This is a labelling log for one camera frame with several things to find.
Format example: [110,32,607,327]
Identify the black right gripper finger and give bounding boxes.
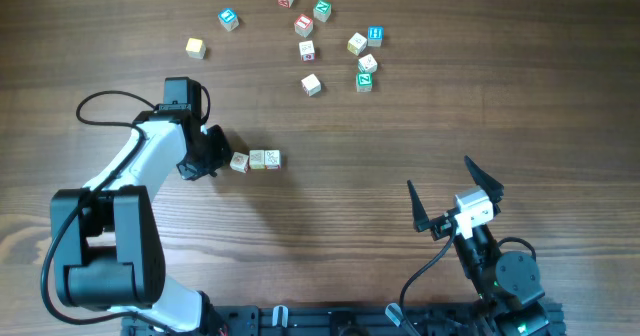
[464,155,504,202]
[407,180,430,232]

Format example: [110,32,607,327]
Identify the red drawing wooden block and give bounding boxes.
[230,152,249,173]

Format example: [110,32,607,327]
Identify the yellow edged wooden block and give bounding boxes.
[249,150,266,170]

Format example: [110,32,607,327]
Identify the white red striped block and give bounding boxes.
[264,150,282,170]

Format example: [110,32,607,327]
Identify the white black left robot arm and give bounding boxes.
[40,77,232,335]

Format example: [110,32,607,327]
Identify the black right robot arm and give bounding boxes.
[398,156,552,335]

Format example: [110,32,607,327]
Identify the plain yellowish wooden block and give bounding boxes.
[185,38,206,59]

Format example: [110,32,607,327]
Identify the white red A block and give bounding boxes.
[301,74,322,97]

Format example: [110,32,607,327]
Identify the blue letter wooden block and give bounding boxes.
[218,8,239,31]

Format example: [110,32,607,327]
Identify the white red picture block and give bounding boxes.
[299,41,316,62]

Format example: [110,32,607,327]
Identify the green Z wooden block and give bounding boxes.
[356,73,373,92]

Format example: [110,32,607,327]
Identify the red I wooden block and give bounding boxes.
[294,14,313,38]

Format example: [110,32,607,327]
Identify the white green sided block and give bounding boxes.
[358,54,378,74]

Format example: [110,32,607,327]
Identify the green N wooden block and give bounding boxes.
[313,0,332,22]

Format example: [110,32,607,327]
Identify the yellow sided wooden block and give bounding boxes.
[347,32,368,56]

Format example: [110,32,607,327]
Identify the blue H wooden block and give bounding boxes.
[367,26,384,47]

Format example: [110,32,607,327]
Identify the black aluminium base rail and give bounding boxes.
[119,300,569,336]

